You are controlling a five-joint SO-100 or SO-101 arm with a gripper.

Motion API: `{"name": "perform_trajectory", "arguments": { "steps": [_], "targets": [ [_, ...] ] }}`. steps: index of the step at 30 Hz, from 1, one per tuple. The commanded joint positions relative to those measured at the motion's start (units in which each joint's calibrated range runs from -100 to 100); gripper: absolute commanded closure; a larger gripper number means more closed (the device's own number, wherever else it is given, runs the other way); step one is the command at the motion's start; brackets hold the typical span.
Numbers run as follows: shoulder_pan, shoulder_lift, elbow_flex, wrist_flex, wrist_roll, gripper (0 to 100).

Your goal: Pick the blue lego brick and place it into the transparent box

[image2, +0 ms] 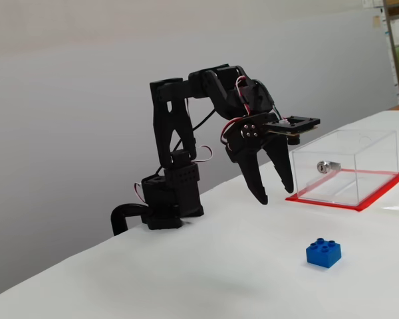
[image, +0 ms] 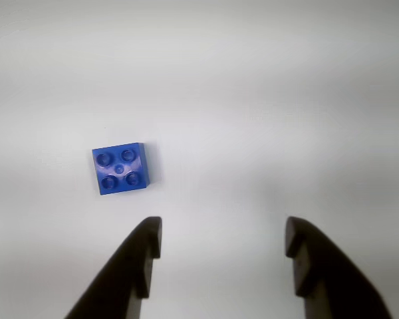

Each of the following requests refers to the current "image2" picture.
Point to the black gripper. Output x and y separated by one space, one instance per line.
245 148

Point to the blue lego brick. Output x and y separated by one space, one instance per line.
322 256

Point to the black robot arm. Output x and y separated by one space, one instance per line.
179 186

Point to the transparent plastic box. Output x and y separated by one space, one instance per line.
375 166

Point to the silver lock cylinder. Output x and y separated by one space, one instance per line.
323 167

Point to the black table clamp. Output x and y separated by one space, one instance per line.
119 212

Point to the small paper note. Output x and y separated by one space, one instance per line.
375 22

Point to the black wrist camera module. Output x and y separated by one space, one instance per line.
311 124

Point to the red tape frame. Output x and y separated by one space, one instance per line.
379 196

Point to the metal shelf post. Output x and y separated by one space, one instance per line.
394 50

